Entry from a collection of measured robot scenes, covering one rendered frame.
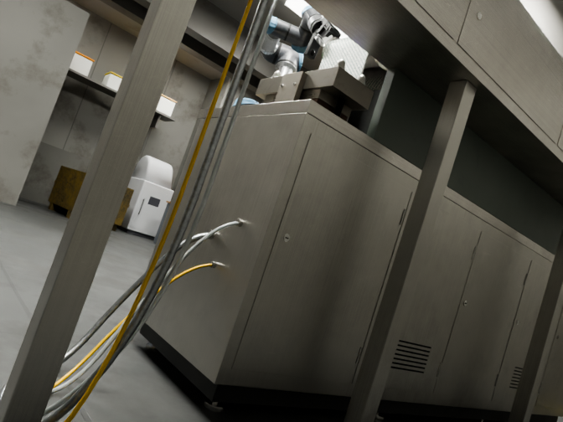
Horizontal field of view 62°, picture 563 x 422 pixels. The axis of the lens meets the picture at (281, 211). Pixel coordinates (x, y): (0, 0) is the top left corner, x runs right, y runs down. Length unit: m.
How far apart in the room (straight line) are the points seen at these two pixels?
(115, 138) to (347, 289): 0.90
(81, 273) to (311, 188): 0.69
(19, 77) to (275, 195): 5.16
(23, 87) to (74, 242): 5.38
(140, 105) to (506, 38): 1.16
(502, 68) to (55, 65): 5.36
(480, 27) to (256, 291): 0.98
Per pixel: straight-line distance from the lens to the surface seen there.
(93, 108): 8.25
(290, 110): 1.36
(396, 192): 1.58
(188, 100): 8.84
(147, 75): 0.88
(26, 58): 6.24
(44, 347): 0.90
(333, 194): 1.37
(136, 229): 7.51
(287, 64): 2.51
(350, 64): 1.70
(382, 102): 1.53
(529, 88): 1.79
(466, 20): 1.48
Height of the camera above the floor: 0.48
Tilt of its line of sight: 5 degrees up
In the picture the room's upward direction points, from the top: 19 degrees clockwise
